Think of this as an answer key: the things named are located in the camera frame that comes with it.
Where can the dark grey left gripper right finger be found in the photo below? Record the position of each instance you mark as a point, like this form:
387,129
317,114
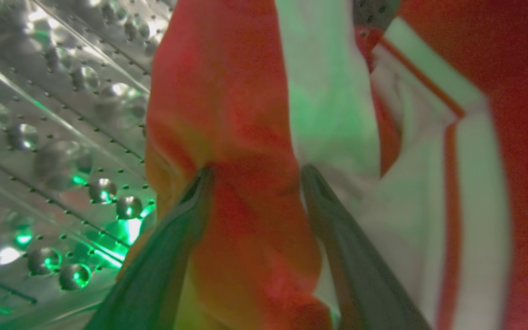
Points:
360,275

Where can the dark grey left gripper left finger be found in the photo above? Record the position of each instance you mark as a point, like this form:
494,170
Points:
154,275

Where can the red and white garment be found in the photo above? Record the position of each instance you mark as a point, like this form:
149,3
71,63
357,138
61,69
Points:
255,114

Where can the steel washing machine drum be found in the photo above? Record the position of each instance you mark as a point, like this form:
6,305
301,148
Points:
53,137

